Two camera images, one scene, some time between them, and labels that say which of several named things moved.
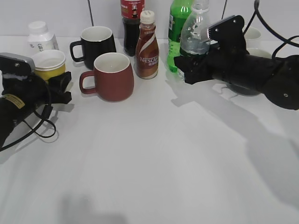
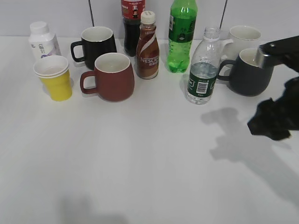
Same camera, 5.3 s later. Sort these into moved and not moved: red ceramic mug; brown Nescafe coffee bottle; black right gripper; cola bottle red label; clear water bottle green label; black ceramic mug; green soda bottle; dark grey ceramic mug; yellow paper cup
Moved: black right gripper; yellow paper cup; clear water bottle green label
Not moved: cola bottle red label; dark grey ceramic mug; red ceramic mug; brown Nescafe coffee bottle; black ceramic mug; green soda bottle
